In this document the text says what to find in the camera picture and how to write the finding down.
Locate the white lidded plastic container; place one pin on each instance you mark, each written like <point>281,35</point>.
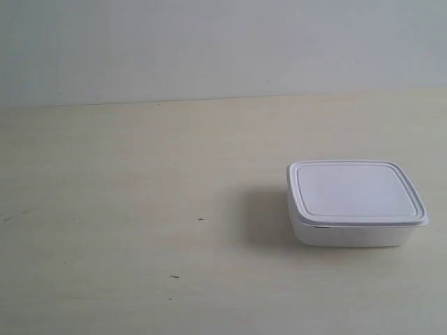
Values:
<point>352,203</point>

